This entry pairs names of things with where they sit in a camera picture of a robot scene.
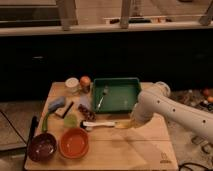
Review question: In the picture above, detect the black cable at bottom right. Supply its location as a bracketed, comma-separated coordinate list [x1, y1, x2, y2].
[178, 162, 213, 171]

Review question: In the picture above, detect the black cable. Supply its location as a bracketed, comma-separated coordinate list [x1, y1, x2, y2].
[178, 162, 213, 171]
[0, 109, 39, 171]

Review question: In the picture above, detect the dark purple bowl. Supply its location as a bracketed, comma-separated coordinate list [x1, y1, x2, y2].
[27, 133, 57, 162]

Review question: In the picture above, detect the yellow banana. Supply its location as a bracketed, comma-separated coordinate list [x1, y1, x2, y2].
[115, 121, 132, 129]

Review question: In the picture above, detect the green vegetable peeler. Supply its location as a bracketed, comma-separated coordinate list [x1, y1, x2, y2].
[42, 112, 50, 133]

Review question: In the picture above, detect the white cup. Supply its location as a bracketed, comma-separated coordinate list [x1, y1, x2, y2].
[65, 77, 79, 93]

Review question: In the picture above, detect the orange bowl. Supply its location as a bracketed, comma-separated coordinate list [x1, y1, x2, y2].
[58, 128, 89, 159]

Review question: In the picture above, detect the orange lidded jar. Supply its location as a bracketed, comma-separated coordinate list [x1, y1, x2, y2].
[80, 76, 91, 93]

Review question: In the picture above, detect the metal fork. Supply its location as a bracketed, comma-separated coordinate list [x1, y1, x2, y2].
[97, 87, 108, 110]

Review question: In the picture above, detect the black stick tool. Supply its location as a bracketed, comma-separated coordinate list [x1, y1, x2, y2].
[62, 101, 74, 118]

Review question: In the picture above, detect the bunch of dark grapes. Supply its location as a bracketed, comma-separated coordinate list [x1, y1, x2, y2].
[78, 104, 96, 121]

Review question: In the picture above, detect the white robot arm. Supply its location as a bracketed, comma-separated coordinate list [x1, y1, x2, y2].
[131, 82, 213, 144]

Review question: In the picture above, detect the green plastic tray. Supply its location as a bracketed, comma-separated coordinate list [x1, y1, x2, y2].
[92, 77, 141, 114]

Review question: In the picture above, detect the black cable at left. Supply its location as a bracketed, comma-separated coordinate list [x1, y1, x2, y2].
[0, 109, 39, 171]

